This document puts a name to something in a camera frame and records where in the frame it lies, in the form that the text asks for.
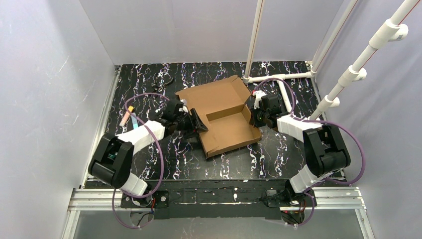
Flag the brown cardboard box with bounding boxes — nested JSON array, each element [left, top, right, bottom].
[[176, 75, 262, 158]]

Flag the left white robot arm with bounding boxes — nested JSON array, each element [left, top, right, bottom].
[[88, 100, 208, 198]]

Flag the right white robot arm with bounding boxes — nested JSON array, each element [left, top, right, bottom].
[[250, 91, 351, 198]]

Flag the black pliers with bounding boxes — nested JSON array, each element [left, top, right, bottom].
[[151, 78, 175, 93]]

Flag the light blue marker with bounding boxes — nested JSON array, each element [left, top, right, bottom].
[[131, 113, 139, 129]]

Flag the orange pink marker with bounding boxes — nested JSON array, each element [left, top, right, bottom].
[[119, 106, 134, 127]]

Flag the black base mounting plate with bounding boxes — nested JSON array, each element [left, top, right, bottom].
[[121, 179, 317, 220]]

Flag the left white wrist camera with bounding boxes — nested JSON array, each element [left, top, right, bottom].
[[179, 105, 189, 113]]

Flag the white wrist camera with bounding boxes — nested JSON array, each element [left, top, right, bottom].
[[179, 105, 189, 113], [252, 90, 267, 109]]

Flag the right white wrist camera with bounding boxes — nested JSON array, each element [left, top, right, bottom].
[[252, 90, 267, 109]]

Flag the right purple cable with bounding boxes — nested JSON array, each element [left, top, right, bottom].
[[252, 78, 367, 226]]

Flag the purple cable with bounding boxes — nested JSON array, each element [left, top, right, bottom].
[[252, 78, 367, 226], [111, 93, 171, 230]]

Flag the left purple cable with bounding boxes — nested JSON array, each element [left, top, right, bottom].
[[111, 93, 171, 230]]

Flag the aluminium rail frame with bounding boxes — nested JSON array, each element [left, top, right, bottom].
[[61, 76, 373, 239]]

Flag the white PVC pipe frame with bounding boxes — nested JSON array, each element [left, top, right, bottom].
[[242, 0, 420, 120]]

